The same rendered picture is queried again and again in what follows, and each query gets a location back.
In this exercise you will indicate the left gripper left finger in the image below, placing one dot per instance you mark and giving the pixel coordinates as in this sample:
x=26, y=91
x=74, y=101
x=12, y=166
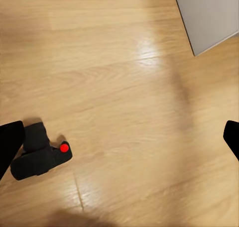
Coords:
x=12, y=136

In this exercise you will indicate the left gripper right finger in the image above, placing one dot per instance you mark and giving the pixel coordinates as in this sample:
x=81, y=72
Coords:
x=231, y=136

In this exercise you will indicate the nightstand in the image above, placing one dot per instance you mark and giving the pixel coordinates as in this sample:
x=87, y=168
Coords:
x=209, y=22

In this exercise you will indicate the digital camera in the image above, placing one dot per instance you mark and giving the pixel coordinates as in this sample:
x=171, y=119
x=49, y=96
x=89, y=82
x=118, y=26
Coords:
x=39, y=156

